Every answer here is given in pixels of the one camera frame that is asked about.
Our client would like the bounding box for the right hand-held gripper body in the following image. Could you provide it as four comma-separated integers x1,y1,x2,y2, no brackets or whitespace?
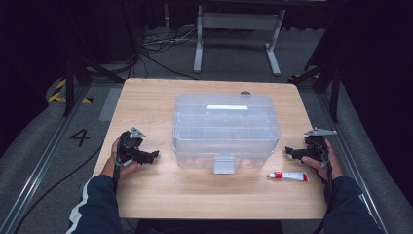
304,127,338,163

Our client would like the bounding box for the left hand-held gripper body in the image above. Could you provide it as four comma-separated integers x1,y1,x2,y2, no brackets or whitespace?
117,126,146,164

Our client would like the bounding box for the white and red tube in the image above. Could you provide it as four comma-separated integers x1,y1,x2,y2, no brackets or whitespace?
267,171,310,183

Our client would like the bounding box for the clear plastic storage box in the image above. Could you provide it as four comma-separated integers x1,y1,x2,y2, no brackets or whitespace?
171,92,282,175

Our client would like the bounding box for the person's left hand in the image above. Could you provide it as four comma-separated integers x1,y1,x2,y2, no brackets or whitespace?
100,136,143,179

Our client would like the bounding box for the person's right hand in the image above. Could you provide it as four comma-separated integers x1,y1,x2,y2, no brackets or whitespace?
301,139,345,181

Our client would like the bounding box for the black metal stand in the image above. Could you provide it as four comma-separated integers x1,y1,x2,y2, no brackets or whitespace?
288,61,342,123
61,55,126,117

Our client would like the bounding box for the left hand-held gripper cable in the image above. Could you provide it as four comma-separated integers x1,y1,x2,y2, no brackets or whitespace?
111,137,134,193

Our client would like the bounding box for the hand-held gripper cable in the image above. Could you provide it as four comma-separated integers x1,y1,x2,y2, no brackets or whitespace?
111,137,134,193
311,139,335,234

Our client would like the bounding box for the right hand-held gripper cable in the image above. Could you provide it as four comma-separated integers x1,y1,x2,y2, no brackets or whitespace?
311,139,335,234

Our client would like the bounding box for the aluminium floor rail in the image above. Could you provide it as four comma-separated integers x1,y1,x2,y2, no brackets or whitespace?
316,92,389,234
0,86,91,234

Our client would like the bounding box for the black floor cable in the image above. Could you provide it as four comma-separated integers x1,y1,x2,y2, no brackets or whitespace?
13,145,103,234

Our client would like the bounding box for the tangle of floor cables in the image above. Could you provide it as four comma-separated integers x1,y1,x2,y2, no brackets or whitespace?
139,25,199,81

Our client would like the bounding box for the grey metal desk frame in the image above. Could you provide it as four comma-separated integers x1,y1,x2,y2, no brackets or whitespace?
193,4,286,77

